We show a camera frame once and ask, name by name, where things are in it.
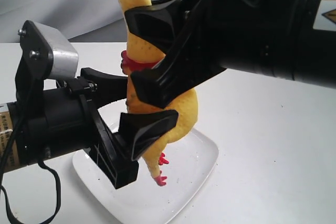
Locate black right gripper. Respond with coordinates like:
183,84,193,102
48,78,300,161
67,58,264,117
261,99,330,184
134,0,308,108

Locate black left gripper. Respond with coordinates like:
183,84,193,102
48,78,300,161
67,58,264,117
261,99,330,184
15,68,178,189

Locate yellow rubber chicken toy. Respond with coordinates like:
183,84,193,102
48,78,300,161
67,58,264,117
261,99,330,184
118,0,198,186

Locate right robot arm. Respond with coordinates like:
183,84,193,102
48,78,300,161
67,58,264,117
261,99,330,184
124,0,335,108

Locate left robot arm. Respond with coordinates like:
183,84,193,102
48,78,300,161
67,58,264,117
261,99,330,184
1,68,178,189

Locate grey backdrop cloth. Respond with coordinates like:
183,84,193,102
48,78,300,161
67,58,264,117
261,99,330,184
0,0,211,44

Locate white square plate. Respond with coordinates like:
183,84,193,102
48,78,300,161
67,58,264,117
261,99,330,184
72,98,220,222

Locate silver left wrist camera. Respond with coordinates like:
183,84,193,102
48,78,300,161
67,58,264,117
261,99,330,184
15,20,79,102

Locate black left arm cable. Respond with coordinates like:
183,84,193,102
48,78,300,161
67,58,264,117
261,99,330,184
0,77,62,222

